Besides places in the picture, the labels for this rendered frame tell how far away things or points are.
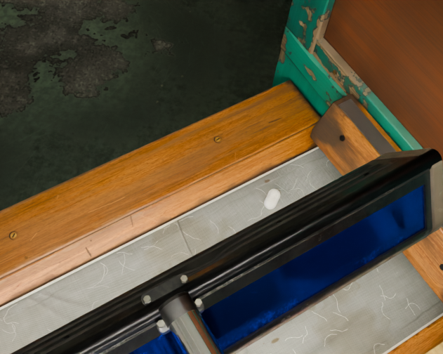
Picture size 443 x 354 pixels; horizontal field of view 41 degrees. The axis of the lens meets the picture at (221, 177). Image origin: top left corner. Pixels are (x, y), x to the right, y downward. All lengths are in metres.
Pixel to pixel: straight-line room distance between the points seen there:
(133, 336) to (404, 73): 0.50
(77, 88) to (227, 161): 1.13
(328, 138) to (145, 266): 0.31
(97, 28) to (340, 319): 1.51
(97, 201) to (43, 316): 0.16
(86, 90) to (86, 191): 1.11
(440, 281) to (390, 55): 0.29
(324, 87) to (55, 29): 1.36
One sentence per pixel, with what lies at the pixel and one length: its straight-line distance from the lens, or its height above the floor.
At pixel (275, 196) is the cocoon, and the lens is 0.84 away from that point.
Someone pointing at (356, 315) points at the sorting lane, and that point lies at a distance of 0.82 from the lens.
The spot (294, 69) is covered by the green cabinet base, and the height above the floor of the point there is 0.78.
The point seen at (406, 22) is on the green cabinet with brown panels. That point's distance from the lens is 0.74.
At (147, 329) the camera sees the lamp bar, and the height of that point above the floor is 1.11.
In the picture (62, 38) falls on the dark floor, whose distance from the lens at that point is 2.07.
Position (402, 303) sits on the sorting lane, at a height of 0.74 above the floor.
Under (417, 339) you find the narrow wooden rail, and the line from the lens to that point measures 0.81.
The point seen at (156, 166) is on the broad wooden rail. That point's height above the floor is 0.76.
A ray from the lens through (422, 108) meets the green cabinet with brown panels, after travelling 0.77.
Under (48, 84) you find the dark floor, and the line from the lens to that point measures 1.95.
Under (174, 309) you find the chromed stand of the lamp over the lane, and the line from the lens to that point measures 0.39.
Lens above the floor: 1.49
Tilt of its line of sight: 59 degrees down
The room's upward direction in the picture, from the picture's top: 8 degrees clockwise
